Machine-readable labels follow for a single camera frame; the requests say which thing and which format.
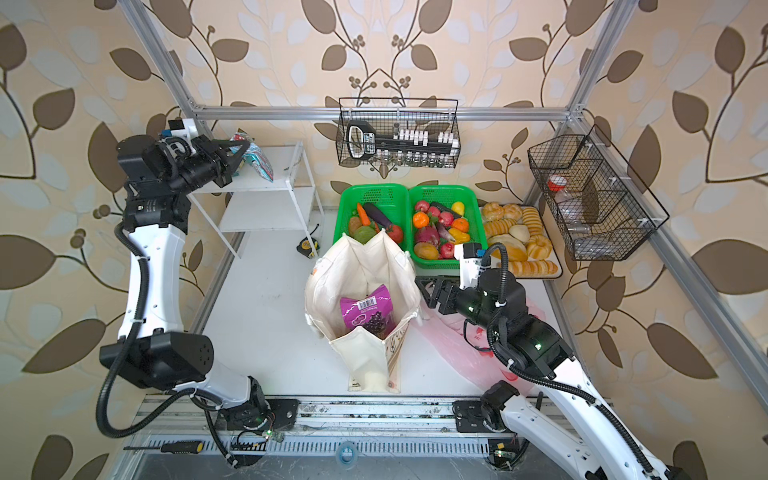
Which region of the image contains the black wire basket back wall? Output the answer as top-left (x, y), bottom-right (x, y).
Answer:
top-left (335, 95), bottom-right (461, 172)

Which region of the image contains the black-handled screwdriver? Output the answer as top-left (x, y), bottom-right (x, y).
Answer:
top-left (123, 440), bottom-right (205, 455)

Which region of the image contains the green cabbage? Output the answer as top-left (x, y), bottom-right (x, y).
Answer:
top-left (352, 225), bottom-right (377, 244)

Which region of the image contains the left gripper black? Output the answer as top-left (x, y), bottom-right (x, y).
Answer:
top-left (158, 136), bottom-right (245, 199)

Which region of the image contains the tray of bread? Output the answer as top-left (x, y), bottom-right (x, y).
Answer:
top-left (480, 202), bottom-right (563, 279)

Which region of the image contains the orange carrot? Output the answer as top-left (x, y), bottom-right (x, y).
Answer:
top-left (356, 204), bottom-right (372, 227)

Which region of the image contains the purple eggplant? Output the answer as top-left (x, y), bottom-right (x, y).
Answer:
top-left (363, 202), bottom-right (392, 229)

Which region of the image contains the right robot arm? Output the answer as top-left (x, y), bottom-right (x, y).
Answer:
top-left (415, 243), bottom-right (687, 479)

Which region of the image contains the teal-red snack packet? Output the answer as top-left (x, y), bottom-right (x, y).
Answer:
top-left (231, 131), bottom-right (274, 183)

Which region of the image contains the white two-tier shelf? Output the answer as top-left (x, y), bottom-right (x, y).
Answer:
top-left (189, 142), bottom-right (325, 256)

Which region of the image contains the green basket with vegetables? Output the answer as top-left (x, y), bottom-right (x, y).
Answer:
top-left (334, 184), bottom-right (413, 249)

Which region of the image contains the pink plastic grocery bag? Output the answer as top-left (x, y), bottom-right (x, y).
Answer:
top-left (400, 303), bottom-right (538, 397)

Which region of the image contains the black wire basket wall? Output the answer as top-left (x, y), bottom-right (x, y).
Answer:
top-left (527, 126), bottom-right (670, 261)
top-left (335, 95), bottom-right (461, 172)

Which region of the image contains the yellow black tape measure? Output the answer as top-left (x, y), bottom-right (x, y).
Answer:
top-left (296, 237), bottom-right (320, 259)

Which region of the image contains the cream canvas tote bag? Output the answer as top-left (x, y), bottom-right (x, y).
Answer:
top-left (305, 232), bottom-right (421, 393)

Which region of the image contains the magenta snack bag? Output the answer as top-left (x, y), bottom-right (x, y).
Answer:
top-left (340, 285), bottom-right (395, 339)

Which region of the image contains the green basket with fruit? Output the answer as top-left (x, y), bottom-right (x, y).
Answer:
top-left (406, 185), bottom-right (488, 269)

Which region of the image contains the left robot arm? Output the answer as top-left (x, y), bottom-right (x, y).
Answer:
top-left (95, 120), bottom-right (272, 438)

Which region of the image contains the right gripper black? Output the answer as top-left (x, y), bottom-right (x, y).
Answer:
top-left (417, 273), bottom-right (504, 341)

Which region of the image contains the black wire basket right wall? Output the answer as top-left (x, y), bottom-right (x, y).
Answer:
top-left (527, 126), bottom-right (670, 261)

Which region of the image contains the brown potato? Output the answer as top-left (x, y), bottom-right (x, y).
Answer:
top-left (347, 216), bottom-right (363, 236)

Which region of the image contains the red-capped bottle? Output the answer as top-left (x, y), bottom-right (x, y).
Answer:
top-left (547, 174), bottom-right (584, 223)

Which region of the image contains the red tomato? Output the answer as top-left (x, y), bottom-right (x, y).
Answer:
top-left (385, 224), bottom-right (404, 244)

